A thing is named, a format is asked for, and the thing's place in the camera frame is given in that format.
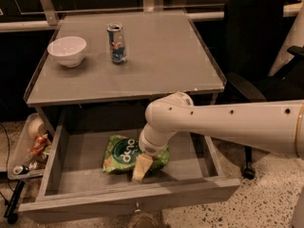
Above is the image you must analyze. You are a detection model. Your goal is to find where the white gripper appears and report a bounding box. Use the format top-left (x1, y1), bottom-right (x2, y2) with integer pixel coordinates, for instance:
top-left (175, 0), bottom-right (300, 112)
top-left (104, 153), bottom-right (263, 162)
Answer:
top-left (132, 123), bottom-right (174, 181)

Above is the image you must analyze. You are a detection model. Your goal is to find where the green rice chip bag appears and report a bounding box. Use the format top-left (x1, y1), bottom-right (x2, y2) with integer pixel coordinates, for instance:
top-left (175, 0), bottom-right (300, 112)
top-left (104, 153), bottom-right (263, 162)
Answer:
top-left (102, 134), bottom-right (170, 175)

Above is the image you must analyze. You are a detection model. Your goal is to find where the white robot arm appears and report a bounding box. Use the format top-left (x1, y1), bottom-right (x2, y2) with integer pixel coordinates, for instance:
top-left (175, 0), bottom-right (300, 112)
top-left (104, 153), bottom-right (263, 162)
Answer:
top-left (132, 92), bottom-right (304, 181)

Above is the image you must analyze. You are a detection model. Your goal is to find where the metal drawer knob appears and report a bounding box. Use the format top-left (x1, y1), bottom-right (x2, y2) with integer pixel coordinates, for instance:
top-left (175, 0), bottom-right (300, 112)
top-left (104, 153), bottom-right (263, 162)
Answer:
top-left (134, 202), bottom-right (142, 214)

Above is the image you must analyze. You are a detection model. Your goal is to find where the open grey top drawer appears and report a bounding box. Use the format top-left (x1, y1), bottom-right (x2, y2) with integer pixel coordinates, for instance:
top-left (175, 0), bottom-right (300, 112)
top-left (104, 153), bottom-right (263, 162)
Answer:
top-left (19, 117), bottom-right (240, 223)

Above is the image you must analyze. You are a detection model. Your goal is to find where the grey cabinet with counter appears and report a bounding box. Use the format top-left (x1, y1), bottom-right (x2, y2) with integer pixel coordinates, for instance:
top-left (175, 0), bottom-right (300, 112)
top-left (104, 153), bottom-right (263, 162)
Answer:
top-left (25, 10), bottom-right (225, 128)

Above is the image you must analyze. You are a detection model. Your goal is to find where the orange snack packet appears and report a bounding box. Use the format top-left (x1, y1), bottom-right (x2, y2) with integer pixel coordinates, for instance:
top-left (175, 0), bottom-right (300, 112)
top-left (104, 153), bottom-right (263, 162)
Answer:
top-left (29, 136), bottom-right (48, 156)

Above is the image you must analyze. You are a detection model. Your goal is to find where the clear plastic side bin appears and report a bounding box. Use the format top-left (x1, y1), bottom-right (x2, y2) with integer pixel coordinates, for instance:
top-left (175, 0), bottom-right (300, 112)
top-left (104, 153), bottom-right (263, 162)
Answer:
top-left (8, 113), bottom-right (52, 180)

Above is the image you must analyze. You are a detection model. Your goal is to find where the cream round object in bin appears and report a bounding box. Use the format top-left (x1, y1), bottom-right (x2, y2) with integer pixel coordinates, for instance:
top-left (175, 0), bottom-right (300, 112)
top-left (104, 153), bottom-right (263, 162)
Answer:
top-left (28, 118), bottom-right (47, 139)

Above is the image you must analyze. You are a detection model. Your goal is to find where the blue silver drink can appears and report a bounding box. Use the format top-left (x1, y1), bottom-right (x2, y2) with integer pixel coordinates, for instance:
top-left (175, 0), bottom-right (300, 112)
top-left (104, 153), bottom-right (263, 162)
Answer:
top-left (106, 22), bottom-right (126, 65)

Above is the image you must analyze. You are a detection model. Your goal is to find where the dark can in bin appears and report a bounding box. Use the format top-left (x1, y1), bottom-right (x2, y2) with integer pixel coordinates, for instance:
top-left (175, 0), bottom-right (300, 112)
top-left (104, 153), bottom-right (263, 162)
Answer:
top-left (12, 164), bottom-right (29, 176)

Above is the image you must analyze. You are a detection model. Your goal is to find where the white ceramic bowl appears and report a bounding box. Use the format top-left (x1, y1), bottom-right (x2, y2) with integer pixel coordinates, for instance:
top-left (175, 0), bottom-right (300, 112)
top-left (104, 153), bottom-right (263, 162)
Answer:
top-left (47, 36), bottom-right (86, 67)

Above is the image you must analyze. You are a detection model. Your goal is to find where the black cart leg with wheel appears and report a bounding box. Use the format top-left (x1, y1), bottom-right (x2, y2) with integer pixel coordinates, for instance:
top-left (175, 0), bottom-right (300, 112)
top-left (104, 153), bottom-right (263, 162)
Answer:
top-left (4, 180), bottom-right (25, 224)

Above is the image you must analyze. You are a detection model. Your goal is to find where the black office chair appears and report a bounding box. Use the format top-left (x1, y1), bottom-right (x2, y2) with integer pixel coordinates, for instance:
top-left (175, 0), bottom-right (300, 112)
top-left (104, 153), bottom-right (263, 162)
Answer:
top-left (218, 0), bottom-right (304, 181)

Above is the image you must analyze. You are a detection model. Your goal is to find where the black cable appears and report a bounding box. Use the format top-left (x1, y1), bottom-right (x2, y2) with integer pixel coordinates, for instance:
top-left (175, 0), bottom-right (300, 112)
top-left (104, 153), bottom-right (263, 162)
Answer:
top-left (0, 123), bottom-right (11, 207)

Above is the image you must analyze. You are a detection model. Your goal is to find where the metal rail bracket left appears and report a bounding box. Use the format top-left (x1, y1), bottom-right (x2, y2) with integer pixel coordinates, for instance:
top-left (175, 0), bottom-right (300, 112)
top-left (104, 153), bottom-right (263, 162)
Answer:
top-left (40, 0), bottom-right (59, 26)

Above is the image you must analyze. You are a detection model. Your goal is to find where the white horizontal rail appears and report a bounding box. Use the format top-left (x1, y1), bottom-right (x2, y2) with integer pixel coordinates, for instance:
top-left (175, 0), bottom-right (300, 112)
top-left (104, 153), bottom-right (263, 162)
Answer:
top-left (0, 2), bottom-right (304, 33)

